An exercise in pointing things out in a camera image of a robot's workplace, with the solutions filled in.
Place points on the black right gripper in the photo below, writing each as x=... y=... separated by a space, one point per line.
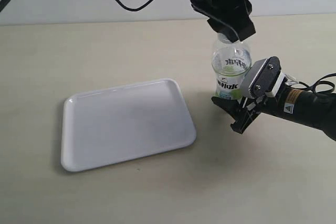
x=245 y=111

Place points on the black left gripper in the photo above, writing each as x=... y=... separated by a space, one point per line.
x=219 y=12

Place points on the clear plastic drink bottle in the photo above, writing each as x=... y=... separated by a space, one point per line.
x=230 y=62

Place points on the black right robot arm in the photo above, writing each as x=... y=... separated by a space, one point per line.
x=294 y=105

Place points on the white plastic tray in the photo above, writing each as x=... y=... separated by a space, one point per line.
x=119 y=124

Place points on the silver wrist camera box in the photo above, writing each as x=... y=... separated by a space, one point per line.
x=264 y=78

